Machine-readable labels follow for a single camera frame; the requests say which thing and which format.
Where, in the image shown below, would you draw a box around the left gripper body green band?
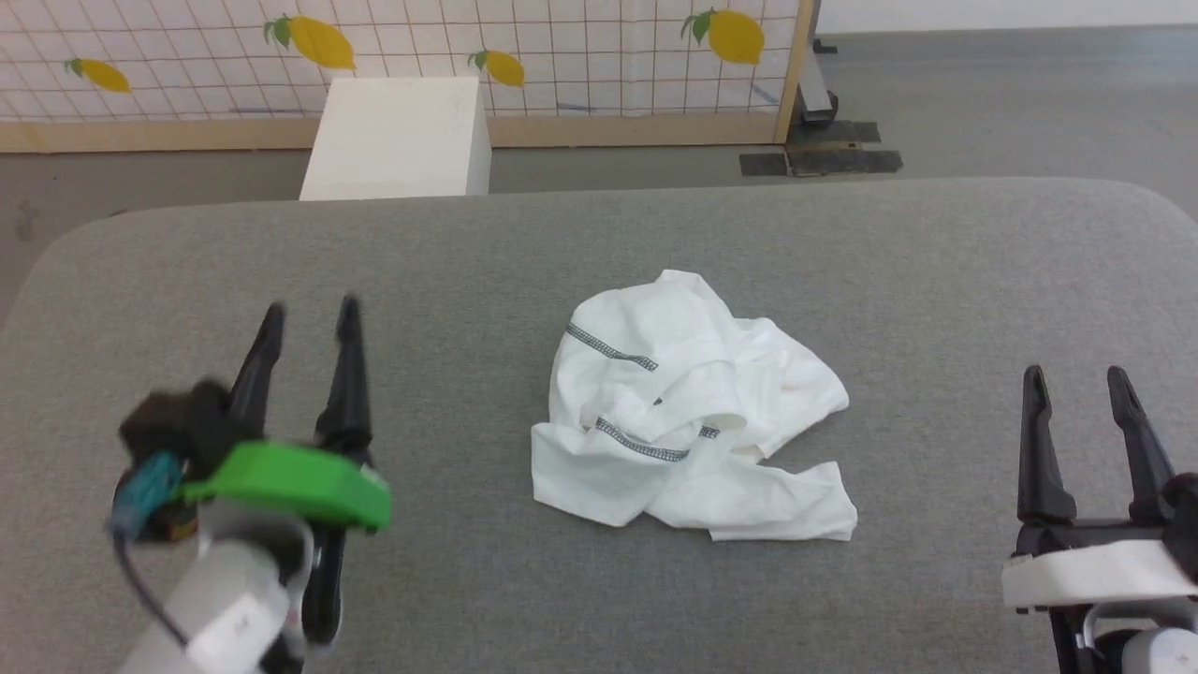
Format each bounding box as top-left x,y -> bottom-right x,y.
181,438 -> 394,536

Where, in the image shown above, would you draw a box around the white rectangular box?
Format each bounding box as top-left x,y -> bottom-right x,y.
299,77 -> 493,202

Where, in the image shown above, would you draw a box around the teal plug black cable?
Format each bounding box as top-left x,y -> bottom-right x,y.
109,452 -> 190,649

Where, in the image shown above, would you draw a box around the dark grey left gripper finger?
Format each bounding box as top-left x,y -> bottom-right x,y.
225,301 -> 287,443
314,295 -> 375,464

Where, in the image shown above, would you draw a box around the white long-sleeve shirt grey stitching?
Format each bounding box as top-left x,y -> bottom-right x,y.
530,269 -> 859,544

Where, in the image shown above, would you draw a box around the grey fabric sofa surface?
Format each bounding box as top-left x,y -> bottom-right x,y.
0,176 -> 1198,674

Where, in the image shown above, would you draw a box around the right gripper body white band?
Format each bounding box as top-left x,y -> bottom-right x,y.
1000,518 -> 1198,616

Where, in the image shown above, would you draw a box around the lemon print grid partition screen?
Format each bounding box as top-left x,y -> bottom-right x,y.
0,0 -> 817,154

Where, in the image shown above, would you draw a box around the grey metal stand leg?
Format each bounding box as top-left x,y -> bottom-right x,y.
794,0 -> 840,125

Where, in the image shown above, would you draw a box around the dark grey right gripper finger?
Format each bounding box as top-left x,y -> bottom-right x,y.
1016,365 -> 1079,527
1105,365 -> 1177,525

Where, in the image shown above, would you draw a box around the black floor plates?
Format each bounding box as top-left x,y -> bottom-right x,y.
738,119 -> 905,179

